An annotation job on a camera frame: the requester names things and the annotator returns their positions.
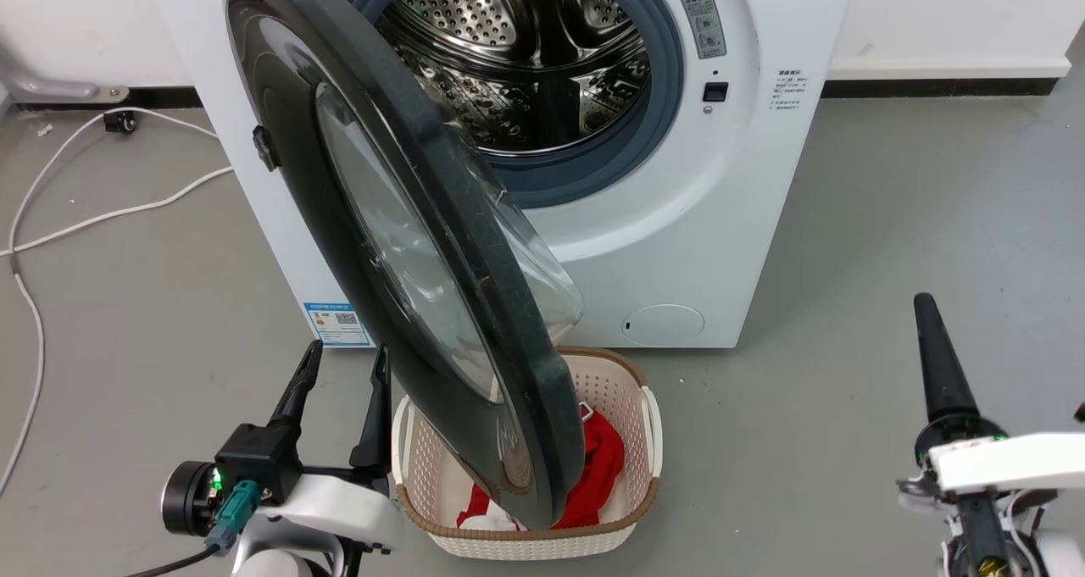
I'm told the black round washing machine door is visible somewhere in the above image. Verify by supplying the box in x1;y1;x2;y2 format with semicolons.
222;0;586;531

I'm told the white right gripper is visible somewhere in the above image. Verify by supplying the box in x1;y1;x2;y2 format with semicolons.
897;292;1085;499

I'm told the round white filter cover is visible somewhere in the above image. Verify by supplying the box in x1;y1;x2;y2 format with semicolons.
621;304;706;347

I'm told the blue energy label sticker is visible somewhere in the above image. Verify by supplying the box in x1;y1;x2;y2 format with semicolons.
303;302;373;348

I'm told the grey metal floor bracket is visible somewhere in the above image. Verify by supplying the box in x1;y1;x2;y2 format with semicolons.
0;50;131;105

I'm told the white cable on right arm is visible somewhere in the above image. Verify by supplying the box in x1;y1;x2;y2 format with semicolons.
1003;491;1045;577

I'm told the stainless steel washer drum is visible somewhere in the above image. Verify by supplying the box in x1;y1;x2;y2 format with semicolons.
373;0;650;155

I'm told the small printed text label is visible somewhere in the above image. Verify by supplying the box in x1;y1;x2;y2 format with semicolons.
770;69;803;111

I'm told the grey warning sticker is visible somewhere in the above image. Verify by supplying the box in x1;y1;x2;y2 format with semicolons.
676;0;728;60

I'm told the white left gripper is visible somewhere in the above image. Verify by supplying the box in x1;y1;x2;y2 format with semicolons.
160;340;405;555

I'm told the blue-grey rubber door gasket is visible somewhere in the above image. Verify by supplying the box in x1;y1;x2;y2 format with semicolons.
347;0;686;210

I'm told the white front-load washing machine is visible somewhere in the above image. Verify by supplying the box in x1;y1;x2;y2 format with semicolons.
142;0;859;349

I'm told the red garment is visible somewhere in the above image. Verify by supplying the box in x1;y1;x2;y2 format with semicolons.
457;407;626;530

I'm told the white basket with brown rim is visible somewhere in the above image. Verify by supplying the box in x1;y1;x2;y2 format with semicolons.
391;347;664;560

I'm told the white garment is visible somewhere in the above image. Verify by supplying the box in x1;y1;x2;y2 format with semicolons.
469;497;528;532

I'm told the black cable with teal plug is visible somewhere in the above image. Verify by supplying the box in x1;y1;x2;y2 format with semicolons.
125;479;260;577

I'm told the white floor cable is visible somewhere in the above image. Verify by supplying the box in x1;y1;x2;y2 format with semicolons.
0;107;220;495
0;166;235;258

